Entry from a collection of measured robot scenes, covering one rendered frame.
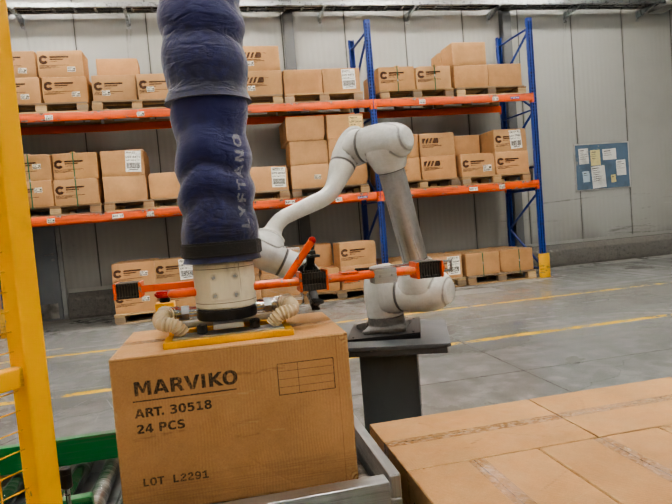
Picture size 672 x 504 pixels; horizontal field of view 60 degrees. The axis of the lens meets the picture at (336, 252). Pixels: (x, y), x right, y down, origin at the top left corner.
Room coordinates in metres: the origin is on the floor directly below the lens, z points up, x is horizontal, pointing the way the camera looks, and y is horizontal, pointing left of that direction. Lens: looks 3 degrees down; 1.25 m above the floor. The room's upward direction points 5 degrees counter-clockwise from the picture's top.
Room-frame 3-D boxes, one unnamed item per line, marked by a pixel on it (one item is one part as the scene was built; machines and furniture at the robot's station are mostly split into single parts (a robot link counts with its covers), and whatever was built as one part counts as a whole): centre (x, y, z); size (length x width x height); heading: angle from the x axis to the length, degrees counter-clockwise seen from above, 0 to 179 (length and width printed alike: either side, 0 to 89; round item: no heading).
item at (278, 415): (1.67, 0.32, 0.75); 0.60 x 0.40 x 0.40; 101
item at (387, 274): (1.75, -0.13, 1.07); 0.07 x 0.07 x 0.04; 11
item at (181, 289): (1.82, 0.15, 1.08); 0.93 x 0.30 x 0.04; 101
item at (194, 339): (1.57, 0.30, 0.97); 0.34 x 0.10 x 0.05; 101
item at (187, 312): (1.66, 0.32, 1.01); 0.34 x 0.25 x 0.06; 101
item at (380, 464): (1.76, -0.03, 0.58); 0.70 x 0.03 x 0.06; 12
